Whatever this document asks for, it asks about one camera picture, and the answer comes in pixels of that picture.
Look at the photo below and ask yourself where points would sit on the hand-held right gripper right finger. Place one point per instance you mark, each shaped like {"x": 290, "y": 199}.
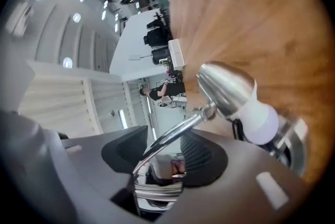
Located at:
{"x": 235, "y": 191}

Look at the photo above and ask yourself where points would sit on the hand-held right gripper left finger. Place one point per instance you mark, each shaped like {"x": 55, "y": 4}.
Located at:
{"x": 89, "y": 165}

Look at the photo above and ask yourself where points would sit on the silver desk lamp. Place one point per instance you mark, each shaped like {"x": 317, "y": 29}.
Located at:
{"x": 222, "y": 87}

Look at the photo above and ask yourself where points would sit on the black office chair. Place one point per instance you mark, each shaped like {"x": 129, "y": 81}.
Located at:
{"x": 161, "y": 56}
{"x": 156, "y": 36}

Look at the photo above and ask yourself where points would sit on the white rectangular box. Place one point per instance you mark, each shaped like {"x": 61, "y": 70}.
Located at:
{"x": 176, "y": 54}

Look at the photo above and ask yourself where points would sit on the wooden table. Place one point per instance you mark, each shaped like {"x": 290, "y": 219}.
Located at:
{"x": 261, "y": 21}

